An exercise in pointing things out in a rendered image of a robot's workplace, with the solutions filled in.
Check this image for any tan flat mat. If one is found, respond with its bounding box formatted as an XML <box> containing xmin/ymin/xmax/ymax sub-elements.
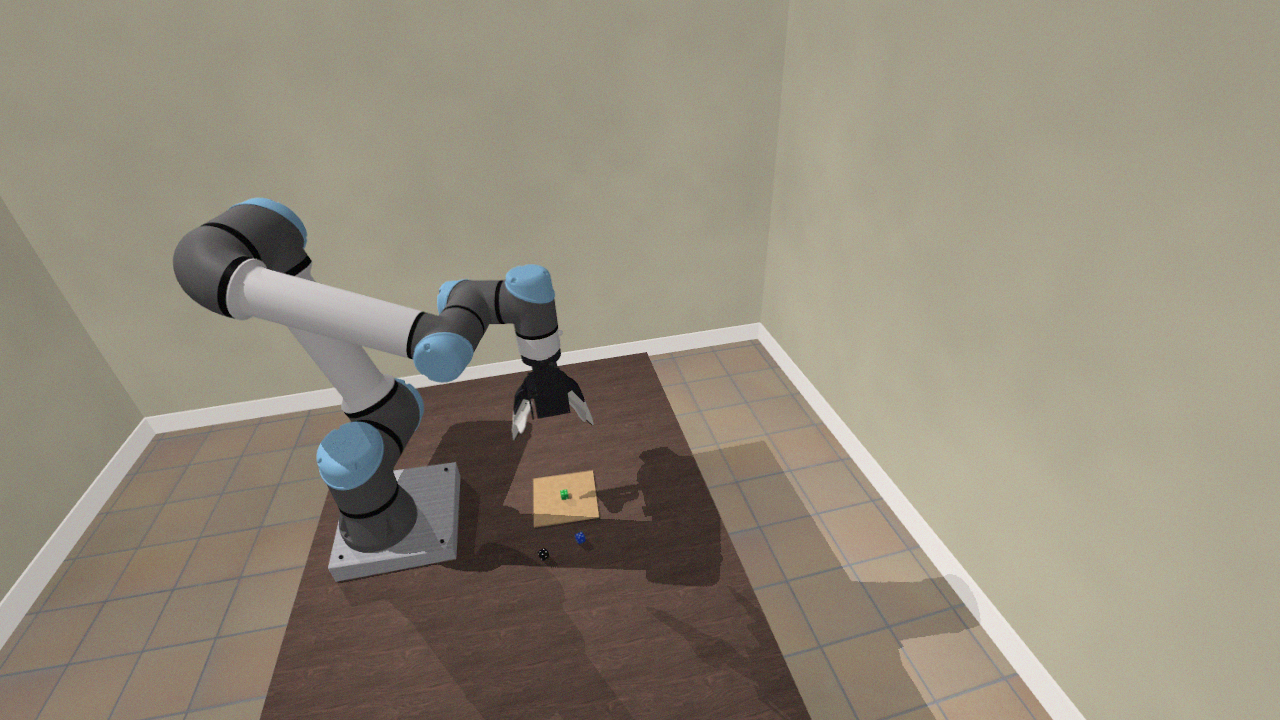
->
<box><xmin>532</xmin><ymin>471</ymin><xmax>599</xmax><ymax>527</ymax></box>

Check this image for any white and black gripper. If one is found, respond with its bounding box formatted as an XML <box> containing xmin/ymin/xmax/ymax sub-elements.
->
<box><xmin>512</xmin><ymin>348</ymin><xmax>594</xmax><ymax>439</ymax></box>

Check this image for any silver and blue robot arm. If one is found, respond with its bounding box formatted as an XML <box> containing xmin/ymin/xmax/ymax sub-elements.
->
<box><xmin>173</xmin><ymin>199</ymin><xmax>563</xmax><ymax>553</ymax></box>

